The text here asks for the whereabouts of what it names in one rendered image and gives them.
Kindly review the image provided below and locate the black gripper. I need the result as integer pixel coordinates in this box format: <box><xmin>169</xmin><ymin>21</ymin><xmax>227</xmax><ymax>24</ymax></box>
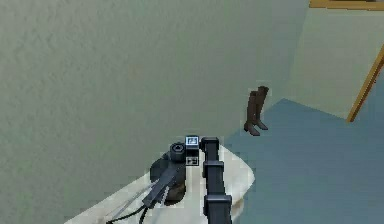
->
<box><xmin>105</xmin><ymin>141</ymin><xmax>187</xmax><ymax>224</ymax></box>

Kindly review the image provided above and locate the dark round vessel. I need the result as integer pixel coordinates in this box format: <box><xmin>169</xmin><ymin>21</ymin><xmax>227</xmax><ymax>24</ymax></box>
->
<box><xmin>149</xmin><ymin>151</ymin><xmax>188</xmax><ymax>205</ymax></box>

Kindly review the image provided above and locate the cream white round stand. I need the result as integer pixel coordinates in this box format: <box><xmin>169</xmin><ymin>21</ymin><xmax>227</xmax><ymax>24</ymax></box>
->
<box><xmin>63</xmin><ymin>143</ymin><xmax>256</xmax><ymax>224</ymax></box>

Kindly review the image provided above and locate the tall brown boot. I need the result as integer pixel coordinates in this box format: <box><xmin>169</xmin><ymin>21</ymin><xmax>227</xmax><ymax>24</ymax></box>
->
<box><xmin>243</xmin><ymin>90</ymin><xmax>262</xmax><ymax>137</ymax></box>
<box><xmin>254</xmin><ymin>85</ymin><xmax>270</xmax><ymax>132</ymax></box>

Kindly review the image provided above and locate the wooden door frame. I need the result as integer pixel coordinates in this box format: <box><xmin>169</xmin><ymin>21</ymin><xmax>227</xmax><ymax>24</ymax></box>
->
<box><xmin>346</xmin><ymin>43</ymin><xmax>384</xmax><ymax>124</ymax></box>

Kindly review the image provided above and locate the wooden picture frame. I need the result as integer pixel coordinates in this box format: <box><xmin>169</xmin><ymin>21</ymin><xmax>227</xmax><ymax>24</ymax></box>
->
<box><xmin>308</xmin><ymin>0</ymin><xmax>384</xmax><ymax>12</ymax></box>

